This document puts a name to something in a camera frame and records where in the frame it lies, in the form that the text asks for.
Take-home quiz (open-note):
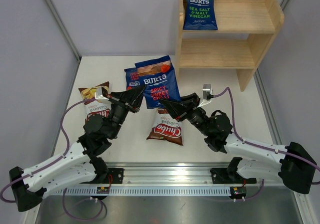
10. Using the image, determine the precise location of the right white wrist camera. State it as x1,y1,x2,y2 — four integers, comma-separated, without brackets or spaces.
198,84,214,107

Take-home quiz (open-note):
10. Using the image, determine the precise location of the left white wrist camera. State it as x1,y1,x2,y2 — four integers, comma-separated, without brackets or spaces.
94,87,110,103

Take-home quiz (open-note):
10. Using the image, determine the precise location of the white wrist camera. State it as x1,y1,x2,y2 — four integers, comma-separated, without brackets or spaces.
94,87,110,103
198,84,214,107

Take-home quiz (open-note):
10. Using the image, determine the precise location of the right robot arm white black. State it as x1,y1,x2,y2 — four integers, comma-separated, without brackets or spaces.
160,93,318,194

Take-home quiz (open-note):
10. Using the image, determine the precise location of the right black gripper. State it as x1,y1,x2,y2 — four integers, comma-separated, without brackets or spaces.
160,93,212,136

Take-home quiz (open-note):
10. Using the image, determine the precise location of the wooden two-tier shelf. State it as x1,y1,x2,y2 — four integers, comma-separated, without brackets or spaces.
174,0,285,91

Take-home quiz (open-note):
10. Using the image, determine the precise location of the blue Burts sea salt bag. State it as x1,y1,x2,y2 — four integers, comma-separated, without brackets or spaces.
183,0,218,31

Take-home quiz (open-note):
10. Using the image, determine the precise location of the large Chuba cassava chips bag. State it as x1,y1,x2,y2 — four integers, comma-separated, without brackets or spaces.
146,108,183,146

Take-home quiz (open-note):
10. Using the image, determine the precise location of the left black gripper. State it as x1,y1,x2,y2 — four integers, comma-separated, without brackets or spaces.
106,84,147,139

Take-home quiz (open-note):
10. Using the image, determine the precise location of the blue burts chilli bag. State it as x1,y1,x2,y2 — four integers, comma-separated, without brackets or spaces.
124,67,140,90
135,55,181,109

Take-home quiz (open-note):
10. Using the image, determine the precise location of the left Chuba cassava chips bag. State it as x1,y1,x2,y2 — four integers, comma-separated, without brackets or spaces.
78,81,111,122

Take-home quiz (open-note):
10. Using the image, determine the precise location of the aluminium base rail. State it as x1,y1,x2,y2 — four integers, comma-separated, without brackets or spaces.
51,163,246,199

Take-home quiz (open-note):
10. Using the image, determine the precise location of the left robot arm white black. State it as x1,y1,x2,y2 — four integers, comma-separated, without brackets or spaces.
9,85,146,212

